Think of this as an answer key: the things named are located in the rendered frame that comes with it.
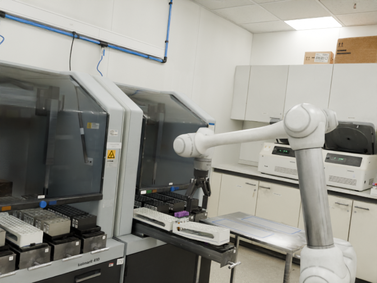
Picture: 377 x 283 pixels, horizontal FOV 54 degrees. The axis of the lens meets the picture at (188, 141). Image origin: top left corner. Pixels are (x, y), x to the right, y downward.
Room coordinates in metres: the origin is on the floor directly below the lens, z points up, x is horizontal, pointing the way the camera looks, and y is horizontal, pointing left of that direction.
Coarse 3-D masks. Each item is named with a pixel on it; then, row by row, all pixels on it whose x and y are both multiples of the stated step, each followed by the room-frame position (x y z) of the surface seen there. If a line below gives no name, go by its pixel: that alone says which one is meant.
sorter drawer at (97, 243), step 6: (78, 234) 1.74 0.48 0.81; (84, 234) 1.72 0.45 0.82; (90, 234) 1.73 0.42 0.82; (96, 234) 1.75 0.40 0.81; (102, 234) 1.78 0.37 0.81; (84, 240) 1.69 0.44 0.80; (90, 240) 1.72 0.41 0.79; (96, 240) 1.75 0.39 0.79; (102, 240) 1.77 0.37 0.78; (84, 246) 1.69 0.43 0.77; (90, 246) 1.72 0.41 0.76; (96, 246) 1.75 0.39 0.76; (102, 246) 1.78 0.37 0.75; (84, 252) 1.70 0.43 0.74; (90, 252) 1.68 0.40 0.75; (96, 252) 1.70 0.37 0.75
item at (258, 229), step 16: (208, 224) 2.15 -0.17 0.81; (224, 224) 2.16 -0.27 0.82; (240, 224) 2.19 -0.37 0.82; (256, 224) 2.23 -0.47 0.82; (272, 224) 2.28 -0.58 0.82; (256, 240) 1.93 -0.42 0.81; (272, 240) 1.93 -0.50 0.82; (288, 240) 1.96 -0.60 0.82; (304, 240) 2.00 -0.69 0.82; (288, 256) 1.81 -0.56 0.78; (288, 272) 1.81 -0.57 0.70
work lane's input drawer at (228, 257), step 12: (132, 228) 2.07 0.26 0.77; (144, 228) 2.01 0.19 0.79; (156, 228) 1.97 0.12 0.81; (168, 240) 1.90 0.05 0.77; (180, 240) 1.85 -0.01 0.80; (192, 240) 1.81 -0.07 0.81; (192, 252) 1.79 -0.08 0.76; (204, 252) 1.75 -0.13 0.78; (216, 252) 1.71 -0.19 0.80; (228, 252) 1.74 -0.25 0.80
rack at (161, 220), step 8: (136, 208) 2.13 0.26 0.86; (144, 208) 2.15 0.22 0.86; (136, 216) 2.10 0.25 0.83; (144, 216) 2.12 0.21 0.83; (152, 216) 2.00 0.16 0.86; (160, 216) 2.01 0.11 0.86; (168, 216) 2.03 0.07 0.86; (152, 224) 2.00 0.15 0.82; (160, 224) 2.06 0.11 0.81; (168, 224) 1.93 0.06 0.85
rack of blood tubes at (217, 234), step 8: (176, 224) 1.89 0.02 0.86; (184, 224) 1.88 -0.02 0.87; (192, 224) 1.90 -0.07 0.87; (200, 224) 1.90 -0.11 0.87; (176, 232) 1.89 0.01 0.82; (184, 232) 1.86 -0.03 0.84; (192, 232) 1.87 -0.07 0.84; (200, 232) 1.91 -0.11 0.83; (208, 232) 1.76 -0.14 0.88; (216, 232) 1.74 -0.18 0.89; (224, 232) 1.76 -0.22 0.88; (200, 240) 1.79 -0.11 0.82; (208, 240) 1.76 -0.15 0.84; (216, 240) 1.73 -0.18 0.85
